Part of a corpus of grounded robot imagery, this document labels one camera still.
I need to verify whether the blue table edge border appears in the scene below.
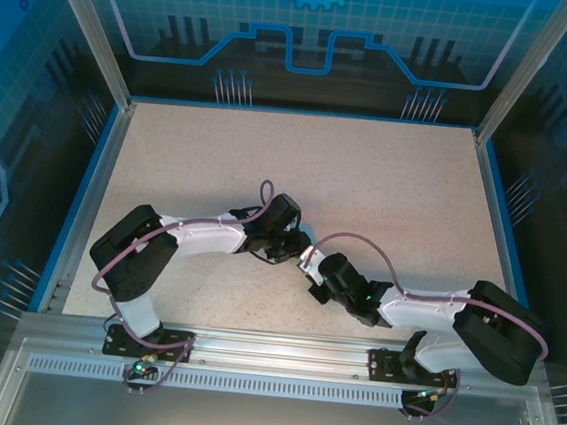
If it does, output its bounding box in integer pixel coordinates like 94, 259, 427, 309
27, 83, 566, 363

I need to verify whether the blue printed gear panel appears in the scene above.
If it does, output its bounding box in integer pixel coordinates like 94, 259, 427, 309
39, 0, 567, 136

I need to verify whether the blue printed grid panel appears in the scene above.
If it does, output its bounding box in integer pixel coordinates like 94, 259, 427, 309
0, 0, 134, 425
458, 0, 567, 425

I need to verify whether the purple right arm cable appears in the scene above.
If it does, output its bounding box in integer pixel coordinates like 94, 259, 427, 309
287, 228, 560, 425

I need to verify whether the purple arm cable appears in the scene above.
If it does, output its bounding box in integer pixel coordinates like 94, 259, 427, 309
82, 163, 276, 407
287, 228, 560, 425

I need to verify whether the aluminium mounting rail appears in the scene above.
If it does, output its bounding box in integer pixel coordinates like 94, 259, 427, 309
13, 302, 552, 400

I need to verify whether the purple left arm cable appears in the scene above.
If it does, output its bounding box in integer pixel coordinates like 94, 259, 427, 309
82, 163, 276, 407

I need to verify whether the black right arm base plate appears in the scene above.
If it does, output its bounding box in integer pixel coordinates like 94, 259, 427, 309
366, 345, 463, 390

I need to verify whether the slotted aluminium cable duct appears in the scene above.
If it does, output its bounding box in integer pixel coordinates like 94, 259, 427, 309
25, 354, 542, 424

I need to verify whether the cable connector with green light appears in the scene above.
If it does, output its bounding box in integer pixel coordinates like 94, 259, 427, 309
122, 350, 160, 380
400, 384, 448, 420

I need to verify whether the aluminium side rail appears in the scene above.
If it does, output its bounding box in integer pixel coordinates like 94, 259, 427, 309
36, 94, 137, 321

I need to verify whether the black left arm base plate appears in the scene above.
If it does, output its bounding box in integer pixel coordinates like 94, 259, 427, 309
101, 322, 197, 364

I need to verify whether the aluminium frame post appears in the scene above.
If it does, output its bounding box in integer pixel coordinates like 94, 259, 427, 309
29, 0, 147, 112
473, 0, 567, 153

